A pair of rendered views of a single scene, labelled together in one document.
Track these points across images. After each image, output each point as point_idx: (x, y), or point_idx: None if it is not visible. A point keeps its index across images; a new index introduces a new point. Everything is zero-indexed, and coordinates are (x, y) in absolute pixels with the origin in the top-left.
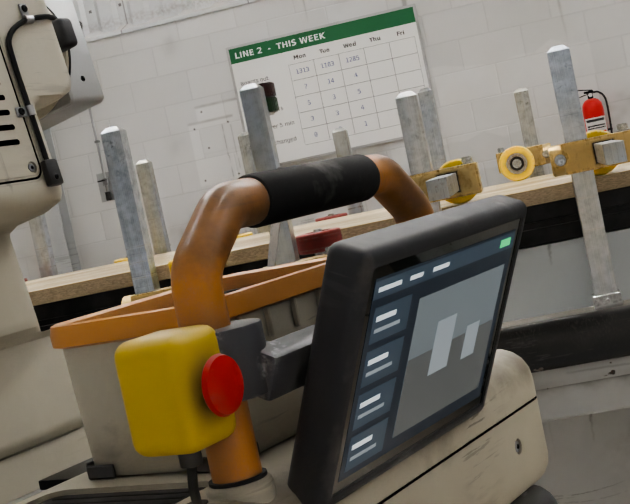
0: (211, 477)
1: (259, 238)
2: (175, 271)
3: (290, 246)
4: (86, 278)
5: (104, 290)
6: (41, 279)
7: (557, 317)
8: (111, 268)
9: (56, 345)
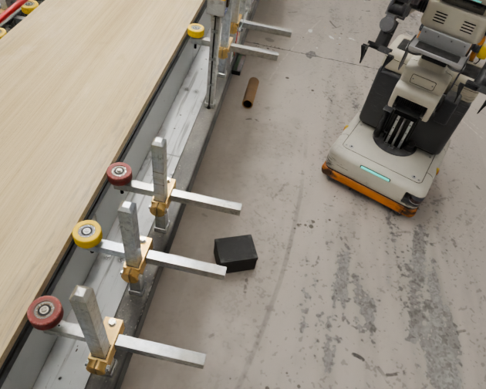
0: (472, 60)
1: (120, 8)
2: (485, 38)
3: (238, 15)
4: (153, 49)
5: (177, 51)
6: (4, 61)
7: (248, 17)
8: (88, 41)
9: (466, 53)
